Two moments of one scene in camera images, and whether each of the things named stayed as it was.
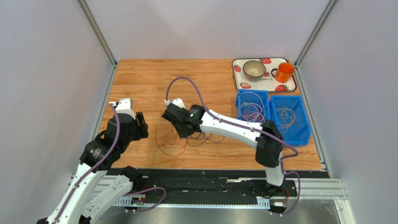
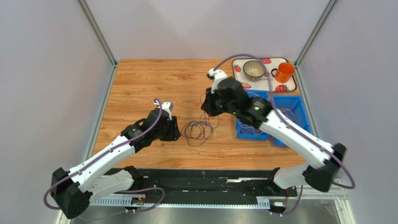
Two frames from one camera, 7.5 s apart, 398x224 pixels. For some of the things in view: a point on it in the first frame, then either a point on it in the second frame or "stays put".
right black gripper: (181, 127) → (212, 102)
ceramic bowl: (254, 70) stays put
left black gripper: (142, 130) → (174, 133)
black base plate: (275, 189) stays put
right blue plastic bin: (288, 111) stays put
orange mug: (284, 72) stays put
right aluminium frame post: (312, 39) stays put
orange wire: (172, 129) → (293, 116)
